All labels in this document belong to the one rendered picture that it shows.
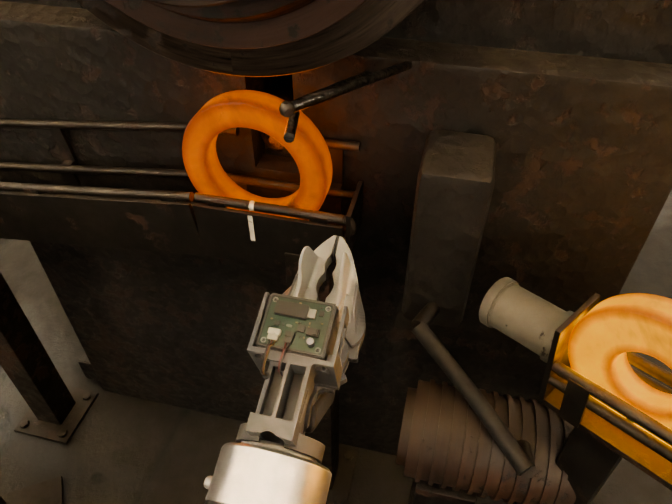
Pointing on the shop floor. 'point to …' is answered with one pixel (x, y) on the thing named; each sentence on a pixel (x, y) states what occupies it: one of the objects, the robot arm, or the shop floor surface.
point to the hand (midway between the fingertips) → (336, 252)
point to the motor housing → (478, 449)
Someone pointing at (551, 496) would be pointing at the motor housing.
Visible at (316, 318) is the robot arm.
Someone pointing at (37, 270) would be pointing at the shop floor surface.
